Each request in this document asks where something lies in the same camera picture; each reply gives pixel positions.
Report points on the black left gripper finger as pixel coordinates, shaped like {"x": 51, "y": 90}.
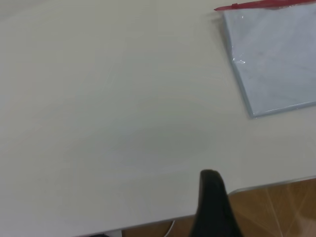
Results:
{"x": 212, "y": 209}

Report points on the clear zipper bag red strip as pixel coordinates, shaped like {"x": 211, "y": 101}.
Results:
{"x": 271, "y": 61}

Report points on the red zipper slider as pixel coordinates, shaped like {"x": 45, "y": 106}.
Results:
{"x": 234, "y": 5}

